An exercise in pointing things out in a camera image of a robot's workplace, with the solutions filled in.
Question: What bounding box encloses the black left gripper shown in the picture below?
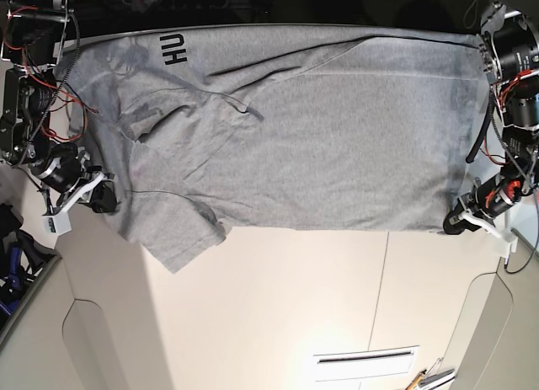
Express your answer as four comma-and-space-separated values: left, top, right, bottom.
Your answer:
443, 173, 526, 238

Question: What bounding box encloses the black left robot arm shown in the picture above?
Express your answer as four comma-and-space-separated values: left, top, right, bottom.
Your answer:
443, 3, 538, 242

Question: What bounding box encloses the yellow handled tool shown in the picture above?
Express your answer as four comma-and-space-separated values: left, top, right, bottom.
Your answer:
406, 370, 427, 390

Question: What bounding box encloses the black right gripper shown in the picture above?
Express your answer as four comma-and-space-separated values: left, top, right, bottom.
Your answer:
29, 147, 118, 214

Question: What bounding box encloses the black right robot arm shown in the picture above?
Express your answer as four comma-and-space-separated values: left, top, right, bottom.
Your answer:
1, 0, 117, 216

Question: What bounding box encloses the white cable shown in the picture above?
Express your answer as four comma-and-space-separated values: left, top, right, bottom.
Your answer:
462, 0, 485, 31

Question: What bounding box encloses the blue and black equipment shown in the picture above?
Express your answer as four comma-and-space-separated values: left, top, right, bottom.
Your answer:
1, 203, 56, 328

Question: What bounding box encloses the grey T-shirt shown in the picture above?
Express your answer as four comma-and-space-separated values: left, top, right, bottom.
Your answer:
68, 24, 486, 272

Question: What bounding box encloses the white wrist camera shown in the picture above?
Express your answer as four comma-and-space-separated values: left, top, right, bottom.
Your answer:
496, 235, 519, 264
42, 211, 72, 236

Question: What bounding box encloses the grey metal tool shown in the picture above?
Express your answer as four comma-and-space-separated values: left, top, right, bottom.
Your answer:
415, 358, 456, 390

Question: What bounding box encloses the white vent panel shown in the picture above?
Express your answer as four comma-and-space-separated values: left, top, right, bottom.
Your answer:
312, 345, 419, 382

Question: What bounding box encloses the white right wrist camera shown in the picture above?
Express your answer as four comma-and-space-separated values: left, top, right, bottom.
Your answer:
42, 211, 72, 236

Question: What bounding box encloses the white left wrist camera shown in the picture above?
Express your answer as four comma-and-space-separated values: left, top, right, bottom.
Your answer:
496, 235, 519, 264

